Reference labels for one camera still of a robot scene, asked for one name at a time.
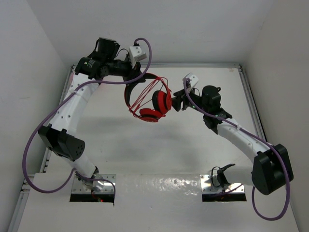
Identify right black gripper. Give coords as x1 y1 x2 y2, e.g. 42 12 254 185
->
167 85 209 115

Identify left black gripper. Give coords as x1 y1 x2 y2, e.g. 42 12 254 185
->
105 56 145 86

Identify red black headphones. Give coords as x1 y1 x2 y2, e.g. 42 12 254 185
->
124 73 172 123

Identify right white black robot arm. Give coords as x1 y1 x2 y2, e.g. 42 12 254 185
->
172 85 294 195

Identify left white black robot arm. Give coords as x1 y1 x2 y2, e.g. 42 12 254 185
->
36 38 152 185

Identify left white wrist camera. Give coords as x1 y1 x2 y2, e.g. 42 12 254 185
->
128 46 147 67

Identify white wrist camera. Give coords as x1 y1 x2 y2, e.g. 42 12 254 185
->
128 46 147 67
183 72 199 92

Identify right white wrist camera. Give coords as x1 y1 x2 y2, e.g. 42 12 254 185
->
183 72 199 92

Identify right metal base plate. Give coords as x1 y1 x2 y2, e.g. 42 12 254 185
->
200 174 245 195

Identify metal base plate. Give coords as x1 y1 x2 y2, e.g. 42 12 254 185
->
71 174 116 194
200 174 245 195

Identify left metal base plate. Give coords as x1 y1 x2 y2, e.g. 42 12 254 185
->
71 174 116 194

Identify aluminium table frame rail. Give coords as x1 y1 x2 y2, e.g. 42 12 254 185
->
7 63 277 232

